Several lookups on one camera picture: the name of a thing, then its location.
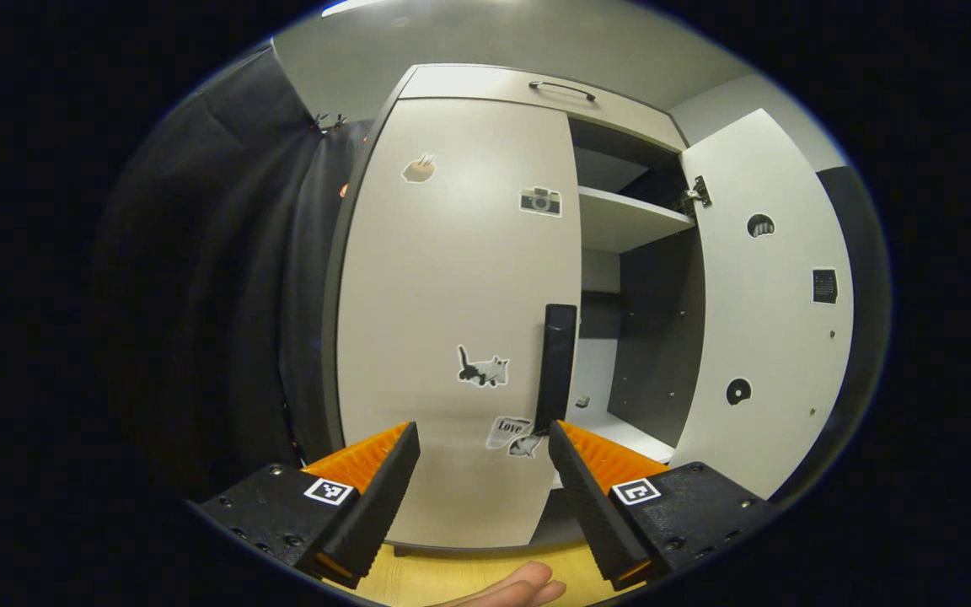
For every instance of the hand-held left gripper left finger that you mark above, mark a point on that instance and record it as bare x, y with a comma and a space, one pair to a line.
380, 506

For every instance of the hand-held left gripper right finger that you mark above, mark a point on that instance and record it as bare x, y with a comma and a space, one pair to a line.
591, 514

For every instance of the beige double-door shoe cabinet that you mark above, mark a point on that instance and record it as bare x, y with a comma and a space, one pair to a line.
658, 337

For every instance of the beige cabinet door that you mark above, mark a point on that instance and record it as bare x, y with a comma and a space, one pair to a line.
452, 253
772, 337

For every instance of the metal door hinge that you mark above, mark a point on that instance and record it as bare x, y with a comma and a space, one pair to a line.
696, 194

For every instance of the black backdrop cloth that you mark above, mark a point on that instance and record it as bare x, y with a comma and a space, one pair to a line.
224, 295

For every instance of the black cloth clip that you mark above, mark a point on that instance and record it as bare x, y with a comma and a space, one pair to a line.
328, 123

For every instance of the ceiling light panel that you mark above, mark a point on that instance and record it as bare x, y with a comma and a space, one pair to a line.
351, 7

